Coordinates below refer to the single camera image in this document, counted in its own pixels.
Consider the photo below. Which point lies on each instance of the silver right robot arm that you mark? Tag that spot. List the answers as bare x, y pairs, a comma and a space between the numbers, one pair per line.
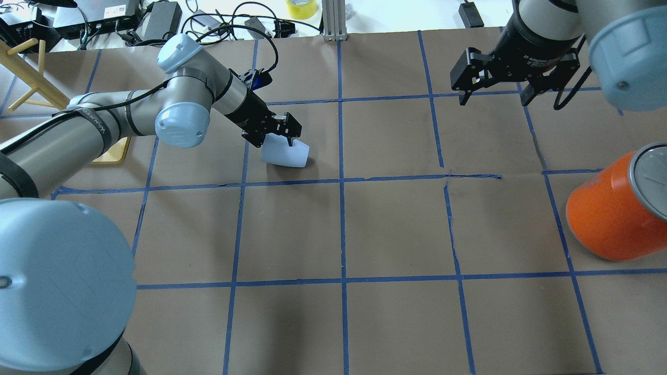
621, 42

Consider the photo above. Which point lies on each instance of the orange can with silver lid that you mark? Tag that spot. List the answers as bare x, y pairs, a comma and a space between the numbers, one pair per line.
619, 214

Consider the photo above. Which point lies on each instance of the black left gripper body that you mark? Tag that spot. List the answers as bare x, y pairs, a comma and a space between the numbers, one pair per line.
251, 114

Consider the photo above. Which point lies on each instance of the light blue plastic cup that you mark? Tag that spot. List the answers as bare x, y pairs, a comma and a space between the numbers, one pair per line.
277, 150

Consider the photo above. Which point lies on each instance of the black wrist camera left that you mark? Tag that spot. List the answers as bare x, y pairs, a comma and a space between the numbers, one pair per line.
256, 79

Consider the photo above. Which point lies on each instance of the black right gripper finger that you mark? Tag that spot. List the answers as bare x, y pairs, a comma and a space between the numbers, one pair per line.
463, 97
529, 93

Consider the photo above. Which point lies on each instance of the black power adapter brick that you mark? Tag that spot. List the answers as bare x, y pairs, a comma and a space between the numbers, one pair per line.
470, 16

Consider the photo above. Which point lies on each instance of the aluminium frame post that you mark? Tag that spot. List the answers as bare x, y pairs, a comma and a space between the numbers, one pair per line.
334, 21

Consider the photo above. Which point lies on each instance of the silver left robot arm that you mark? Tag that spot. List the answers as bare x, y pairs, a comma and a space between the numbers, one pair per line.
68, 290

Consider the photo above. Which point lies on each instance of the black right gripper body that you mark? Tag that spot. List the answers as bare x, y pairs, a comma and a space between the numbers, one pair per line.
527, 50

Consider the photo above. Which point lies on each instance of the wooden cup rack stand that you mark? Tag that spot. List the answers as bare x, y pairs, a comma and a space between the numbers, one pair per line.
31, 78

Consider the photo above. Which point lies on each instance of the yellow tape roll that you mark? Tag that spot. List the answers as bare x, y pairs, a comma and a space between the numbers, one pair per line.
301, 9

